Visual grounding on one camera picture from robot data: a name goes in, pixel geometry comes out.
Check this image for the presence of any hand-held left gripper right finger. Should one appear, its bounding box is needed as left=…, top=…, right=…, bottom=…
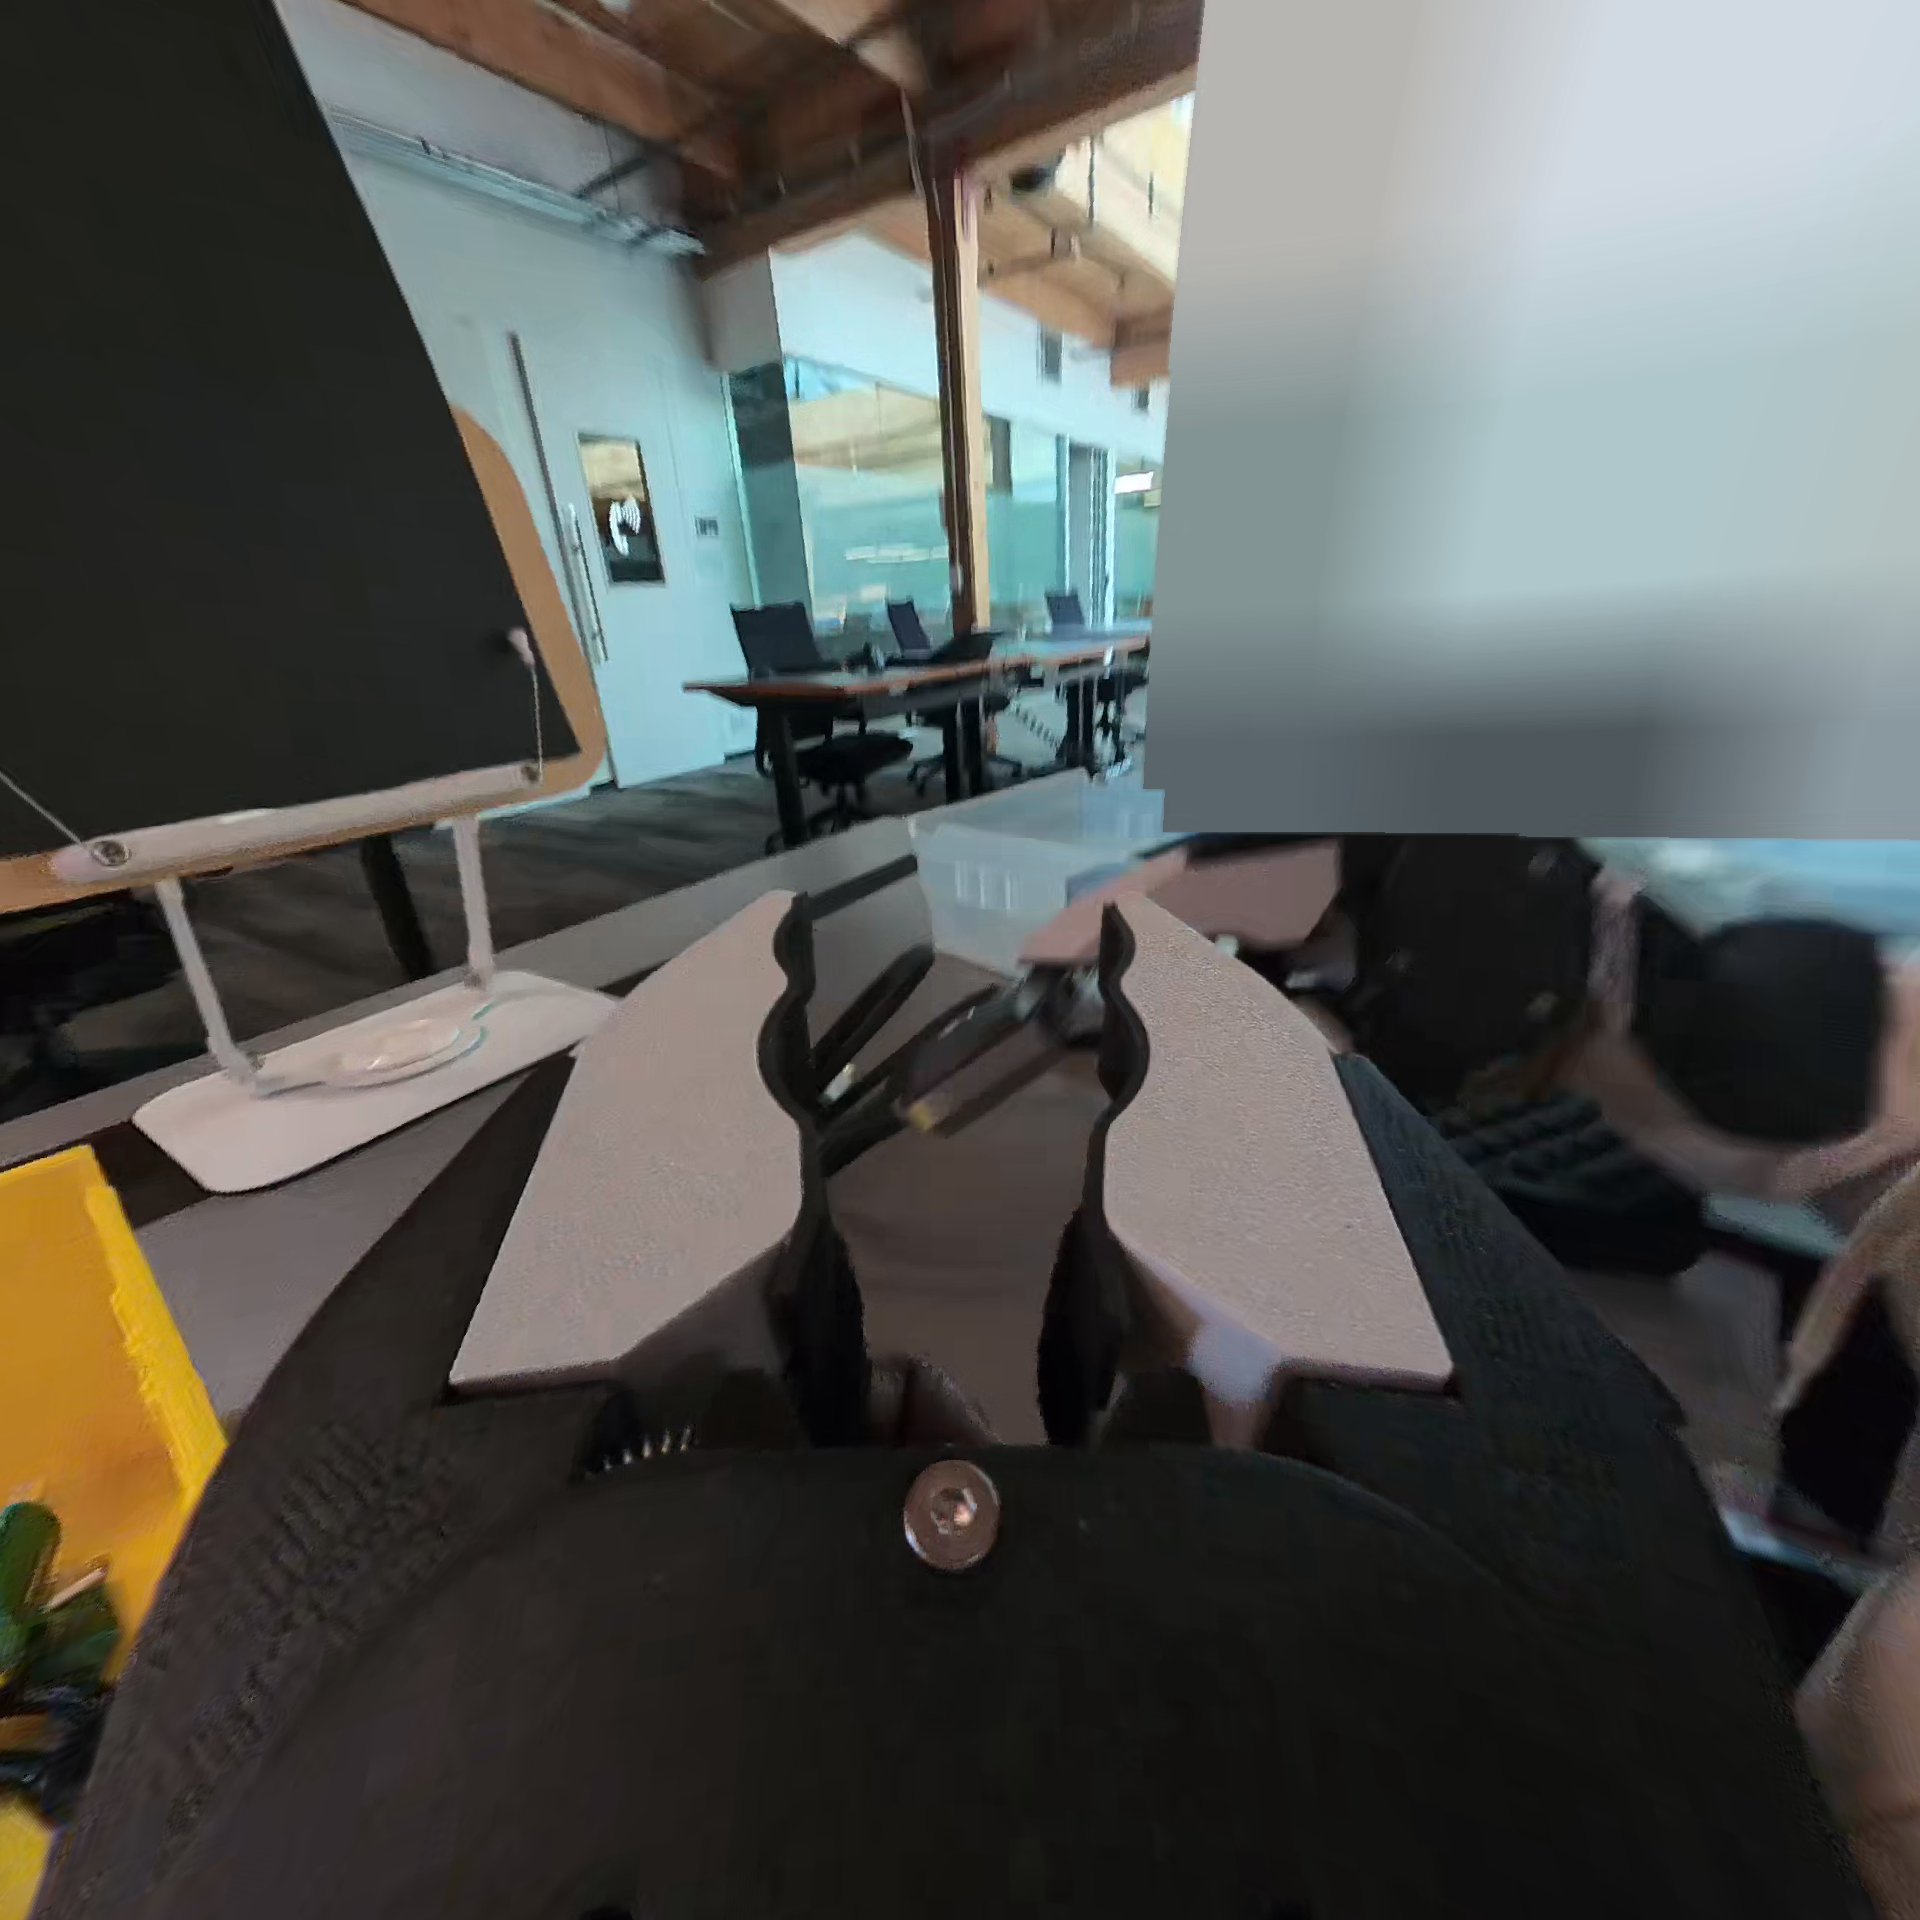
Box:
left=1041, top=896, right=1457, bottom=1445

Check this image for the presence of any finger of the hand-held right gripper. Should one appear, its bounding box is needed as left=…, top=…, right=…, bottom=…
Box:
left=1019, top=835, right=1347, bottom=968

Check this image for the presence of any wooden top office desk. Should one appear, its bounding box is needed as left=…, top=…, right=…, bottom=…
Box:
left=681, top=637, right=1157, bottom=849

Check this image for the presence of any black office chair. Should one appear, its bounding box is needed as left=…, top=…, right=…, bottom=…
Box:
left=886, top=597, right=992, bottom=797
left=730, top=598, right=912, bottom=841

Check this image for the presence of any clear plastic bin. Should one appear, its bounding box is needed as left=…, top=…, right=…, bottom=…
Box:
left=903, top=773, right=1176, bottom=968

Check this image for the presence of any yellow plastic bin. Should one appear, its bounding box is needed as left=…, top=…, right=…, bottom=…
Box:
left=0, top=1147, right=231, bottom=1920

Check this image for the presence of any grey desk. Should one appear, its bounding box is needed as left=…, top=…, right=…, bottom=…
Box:
left=0, top=816, right=1920, bottom=1653

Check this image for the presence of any black foam pad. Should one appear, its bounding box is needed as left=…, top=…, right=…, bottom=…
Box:
left=1425, top=1091, right=1715, bottom=1279

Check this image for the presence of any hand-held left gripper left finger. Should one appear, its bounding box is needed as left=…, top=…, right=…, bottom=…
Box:
left=450, top=887, right=877, bottom=1445

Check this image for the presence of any black flat board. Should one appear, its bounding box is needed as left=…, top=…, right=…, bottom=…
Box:
left=0, top=0, right=585, bottom=858

